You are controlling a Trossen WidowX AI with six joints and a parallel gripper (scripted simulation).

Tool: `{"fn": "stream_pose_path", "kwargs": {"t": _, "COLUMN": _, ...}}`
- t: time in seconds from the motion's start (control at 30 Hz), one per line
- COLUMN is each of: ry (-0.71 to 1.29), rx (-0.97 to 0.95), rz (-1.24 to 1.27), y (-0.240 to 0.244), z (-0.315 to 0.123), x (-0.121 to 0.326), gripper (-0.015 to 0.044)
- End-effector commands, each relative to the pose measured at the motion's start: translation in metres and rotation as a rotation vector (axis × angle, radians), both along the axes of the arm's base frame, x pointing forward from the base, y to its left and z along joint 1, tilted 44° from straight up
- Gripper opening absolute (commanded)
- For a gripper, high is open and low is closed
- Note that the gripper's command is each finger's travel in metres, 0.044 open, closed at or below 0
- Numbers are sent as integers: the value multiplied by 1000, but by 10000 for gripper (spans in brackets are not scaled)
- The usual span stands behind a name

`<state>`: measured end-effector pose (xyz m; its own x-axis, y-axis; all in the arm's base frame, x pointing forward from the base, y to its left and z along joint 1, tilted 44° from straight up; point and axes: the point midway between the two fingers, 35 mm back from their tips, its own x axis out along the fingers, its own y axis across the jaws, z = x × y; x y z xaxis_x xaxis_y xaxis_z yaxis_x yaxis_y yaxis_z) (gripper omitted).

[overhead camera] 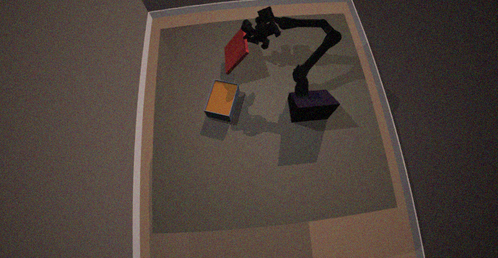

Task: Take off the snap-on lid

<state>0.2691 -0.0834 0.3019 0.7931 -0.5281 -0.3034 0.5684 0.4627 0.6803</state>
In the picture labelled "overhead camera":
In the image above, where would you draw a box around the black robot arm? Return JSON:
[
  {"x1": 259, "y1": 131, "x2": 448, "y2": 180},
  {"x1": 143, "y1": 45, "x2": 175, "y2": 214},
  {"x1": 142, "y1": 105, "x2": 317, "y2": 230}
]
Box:
[{"x1": 255, "y1": 6, "x2": 342, "y2": 97}]

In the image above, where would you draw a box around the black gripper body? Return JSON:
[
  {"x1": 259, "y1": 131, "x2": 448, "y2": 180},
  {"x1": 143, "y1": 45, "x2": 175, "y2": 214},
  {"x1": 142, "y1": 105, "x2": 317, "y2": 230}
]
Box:
[{"x1": 241, "y1": 19, "x2": 269, "y2": 49}]

